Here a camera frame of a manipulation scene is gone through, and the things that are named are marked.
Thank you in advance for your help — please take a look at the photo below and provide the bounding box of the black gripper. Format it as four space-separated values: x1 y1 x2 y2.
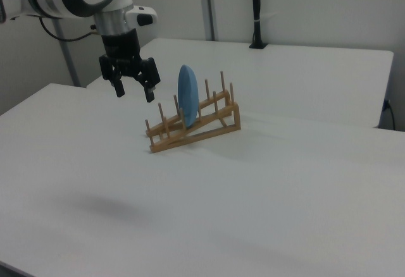
98 29 162 104

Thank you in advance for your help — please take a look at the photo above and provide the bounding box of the blue round plate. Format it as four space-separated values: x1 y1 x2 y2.
177 64 200 130

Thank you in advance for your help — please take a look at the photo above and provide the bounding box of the wooden plate rack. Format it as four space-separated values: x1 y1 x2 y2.
144 70 242 154

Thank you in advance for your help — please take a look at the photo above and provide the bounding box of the grey partition post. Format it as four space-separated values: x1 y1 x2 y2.
56 17 80 87
202 0 220 41

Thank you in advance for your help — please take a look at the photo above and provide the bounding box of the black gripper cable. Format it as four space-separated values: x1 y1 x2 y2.
39 16 99 42

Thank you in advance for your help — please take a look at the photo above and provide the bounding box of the black camera pole with base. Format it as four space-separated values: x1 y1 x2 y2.
249 0 269 49

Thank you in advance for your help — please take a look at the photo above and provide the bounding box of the black cable beside table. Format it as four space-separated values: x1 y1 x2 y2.
382 98 397 130

